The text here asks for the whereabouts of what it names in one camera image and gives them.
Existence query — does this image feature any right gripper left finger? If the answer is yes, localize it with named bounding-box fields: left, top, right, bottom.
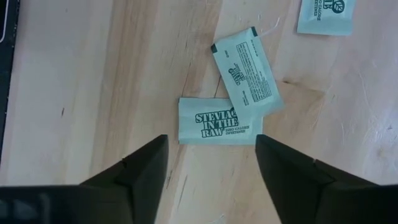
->
left=79, top=134, right=169, bottom=224

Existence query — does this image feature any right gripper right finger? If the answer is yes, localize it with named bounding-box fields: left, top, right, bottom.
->
left=255, top=134, right=398, bottom=224

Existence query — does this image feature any green stevia sweetener packet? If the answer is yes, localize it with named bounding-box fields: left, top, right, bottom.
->
left=210, top=26, right=284, bottom=118
left=297, top=0, right=357, bottom=37
left=178, top=97, right=264, bottom=146

